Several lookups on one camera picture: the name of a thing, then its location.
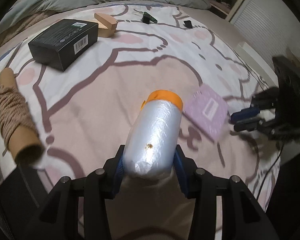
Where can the taupe bed sheet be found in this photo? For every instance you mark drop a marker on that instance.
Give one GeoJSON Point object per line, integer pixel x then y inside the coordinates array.
{"type": "Point", "coordinates": [235, 37]}

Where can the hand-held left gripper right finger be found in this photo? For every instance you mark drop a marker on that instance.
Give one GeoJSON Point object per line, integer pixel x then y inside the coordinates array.
{"type": "Point", "coordinates": [181, 177]}

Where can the black cardboard box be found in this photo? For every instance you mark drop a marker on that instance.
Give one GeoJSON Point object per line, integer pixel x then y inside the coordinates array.
{"type": "Point", "coordinates": [62, 42]}

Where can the white louvered cabinet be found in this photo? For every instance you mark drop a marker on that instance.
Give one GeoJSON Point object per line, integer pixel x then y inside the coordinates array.
{"type": "Point", "coordinates": [262, 12]}

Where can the small black clip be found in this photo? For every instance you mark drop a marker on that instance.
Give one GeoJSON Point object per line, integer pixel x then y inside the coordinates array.
{"type": "Point", "coordinates": [145, 20]}

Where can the printed cartoon blanket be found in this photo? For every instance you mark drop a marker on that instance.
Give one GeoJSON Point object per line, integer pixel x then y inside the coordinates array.
{"type": "Point", "coordinates": [130, 75]}

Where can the purple box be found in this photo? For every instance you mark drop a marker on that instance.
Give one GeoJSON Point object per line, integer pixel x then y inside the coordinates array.
{"type": "Point", "coordinates": [205, 110]}

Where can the beige fleece blanket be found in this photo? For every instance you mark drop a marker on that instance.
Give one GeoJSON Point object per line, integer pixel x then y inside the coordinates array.
{"type": "Point", "coordinates": [22, 22]}

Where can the clear plastic tube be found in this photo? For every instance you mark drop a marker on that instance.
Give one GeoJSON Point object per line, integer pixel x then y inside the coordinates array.
{"type": "Point", "coordinates": [137, 12]}

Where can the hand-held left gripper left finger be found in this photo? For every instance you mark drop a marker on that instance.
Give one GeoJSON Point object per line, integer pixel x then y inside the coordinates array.
{"type": "Point", "coordinates": [118, 177]}

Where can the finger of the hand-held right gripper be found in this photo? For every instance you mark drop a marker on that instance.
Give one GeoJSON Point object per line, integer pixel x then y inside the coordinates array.
{"type": "Point", "coordinates": [248, 125]}
{"type": "Point", "coordinates": [247, 113]}

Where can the twine spool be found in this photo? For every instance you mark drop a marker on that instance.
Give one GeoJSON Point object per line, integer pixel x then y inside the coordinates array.
{"type": "Point", "coordinates": [12, 110]}

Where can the small black cube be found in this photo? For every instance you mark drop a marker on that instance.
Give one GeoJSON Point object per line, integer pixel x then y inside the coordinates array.
{"type": "Point", "coordinates": [188, 24]}

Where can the green clip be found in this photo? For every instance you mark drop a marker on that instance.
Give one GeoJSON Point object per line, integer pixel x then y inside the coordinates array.
{"type": "Point", "coordinates": [152, 17]}

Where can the pale wooden block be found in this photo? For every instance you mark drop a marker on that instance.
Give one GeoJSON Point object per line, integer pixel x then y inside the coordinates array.
{"type": "Point", "coordinates": [106, 32]}

